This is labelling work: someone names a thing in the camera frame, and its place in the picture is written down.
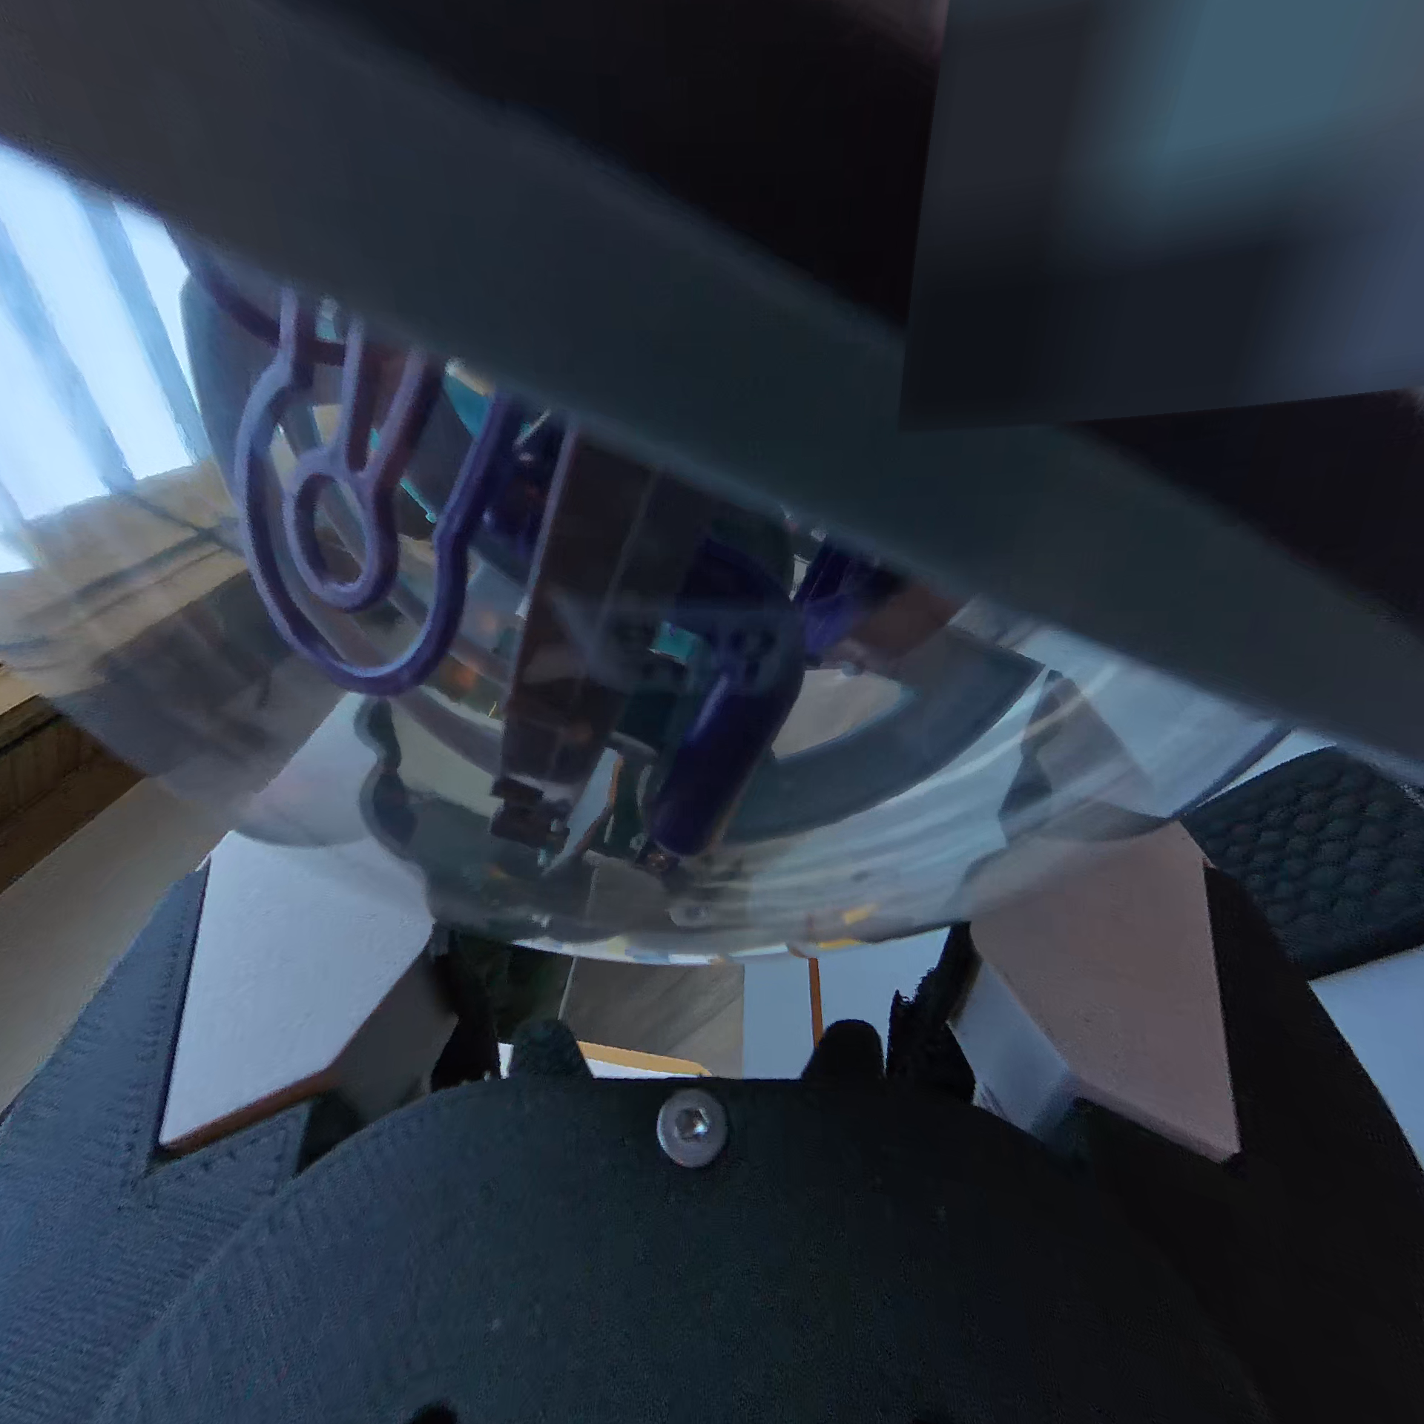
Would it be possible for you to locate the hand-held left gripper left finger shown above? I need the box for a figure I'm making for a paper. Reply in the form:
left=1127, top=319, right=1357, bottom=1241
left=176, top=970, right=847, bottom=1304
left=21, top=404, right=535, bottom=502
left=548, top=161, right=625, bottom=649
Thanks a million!
left=159, top=829, right=499, bottom=1151

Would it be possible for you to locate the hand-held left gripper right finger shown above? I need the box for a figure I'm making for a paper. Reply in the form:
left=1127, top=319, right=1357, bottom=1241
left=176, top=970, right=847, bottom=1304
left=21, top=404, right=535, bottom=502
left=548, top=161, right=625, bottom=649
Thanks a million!
left=888, top=826, right=1242, bottom=1163

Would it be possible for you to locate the transparent maze ball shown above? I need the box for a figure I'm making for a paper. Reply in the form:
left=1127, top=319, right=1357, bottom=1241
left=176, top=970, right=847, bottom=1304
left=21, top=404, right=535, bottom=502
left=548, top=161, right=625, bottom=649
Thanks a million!
left=0, top=139, right=1316, bottom=968

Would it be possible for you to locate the black honeycomb mat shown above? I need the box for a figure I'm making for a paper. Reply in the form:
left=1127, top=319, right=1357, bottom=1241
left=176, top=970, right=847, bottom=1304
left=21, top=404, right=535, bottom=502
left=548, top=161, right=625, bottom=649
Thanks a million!
left=1181, top=748, right=1424, bottom=983

